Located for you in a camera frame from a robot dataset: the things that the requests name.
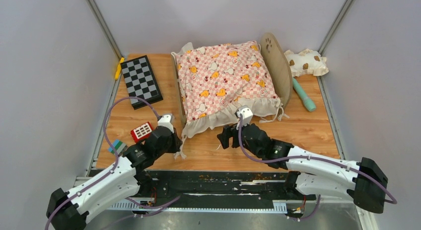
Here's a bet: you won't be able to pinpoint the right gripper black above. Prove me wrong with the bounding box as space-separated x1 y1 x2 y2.
217 119 263 159

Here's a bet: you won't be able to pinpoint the pink checkered duck cushion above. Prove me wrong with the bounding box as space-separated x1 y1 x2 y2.
171 40 290 160

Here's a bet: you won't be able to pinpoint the cream pillow brown spots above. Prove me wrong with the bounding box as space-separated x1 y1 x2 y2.
284 49 329 77

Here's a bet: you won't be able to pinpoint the purple cable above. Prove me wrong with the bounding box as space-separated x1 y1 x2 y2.
44 96 185 230
237 115 398 222

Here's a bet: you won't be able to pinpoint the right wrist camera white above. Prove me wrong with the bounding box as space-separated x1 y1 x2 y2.
235 105 254 130

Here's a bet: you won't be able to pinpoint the black grey chessboard box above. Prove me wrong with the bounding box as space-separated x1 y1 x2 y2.
121 55 163 110

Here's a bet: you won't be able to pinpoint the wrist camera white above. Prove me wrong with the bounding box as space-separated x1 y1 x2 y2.
157 113 174 133
235 105 254 130

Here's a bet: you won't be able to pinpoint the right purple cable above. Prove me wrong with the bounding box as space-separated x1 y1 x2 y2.
237 115 398 222

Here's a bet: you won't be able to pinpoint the wooden pet bed striped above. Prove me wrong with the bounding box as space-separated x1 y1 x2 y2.
171 32 293 128

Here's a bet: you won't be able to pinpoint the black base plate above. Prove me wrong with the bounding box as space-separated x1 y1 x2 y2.
132 170 317 209

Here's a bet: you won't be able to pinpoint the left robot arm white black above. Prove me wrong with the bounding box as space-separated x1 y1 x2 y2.
44 126 182 230

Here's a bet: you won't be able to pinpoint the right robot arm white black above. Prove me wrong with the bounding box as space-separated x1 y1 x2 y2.
217 124 395 214

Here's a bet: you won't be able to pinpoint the teal cylindrical toy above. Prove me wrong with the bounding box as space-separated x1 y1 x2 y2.
292 77 316 112

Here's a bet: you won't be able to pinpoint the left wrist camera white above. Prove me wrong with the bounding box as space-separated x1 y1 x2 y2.
157 113 174 133

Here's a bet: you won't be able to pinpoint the red white window brick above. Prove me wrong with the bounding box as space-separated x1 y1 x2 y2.
130 122 153 143

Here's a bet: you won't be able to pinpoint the yellow clip on frame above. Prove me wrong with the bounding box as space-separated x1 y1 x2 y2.
114 57 125 80

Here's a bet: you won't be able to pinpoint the blue green grey block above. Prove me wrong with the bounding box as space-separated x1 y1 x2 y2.
108 140 128 156

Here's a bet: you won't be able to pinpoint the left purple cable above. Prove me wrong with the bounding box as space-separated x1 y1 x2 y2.
44 96 185 230

